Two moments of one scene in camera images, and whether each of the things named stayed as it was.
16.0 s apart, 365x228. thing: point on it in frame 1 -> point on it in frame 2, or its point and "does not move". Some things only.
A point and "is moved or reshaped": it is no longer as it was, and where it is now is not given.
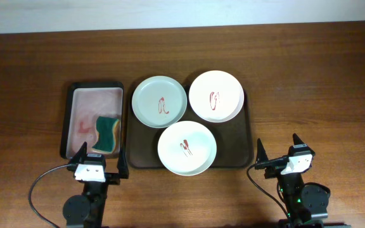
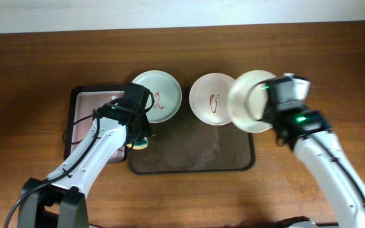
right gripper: x=272 y=171 -> x=267 y=114
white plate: x=216 y=96 does not move
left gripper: x=113 y=178 -> x=146 y=130
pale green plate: x=159 y=102 is moved or reshaped
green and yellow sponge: x=109 y=130 is moved or reshaped
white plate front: x=187 y=149 -> x=246 y=101
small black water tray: x=86 y=102 does not move
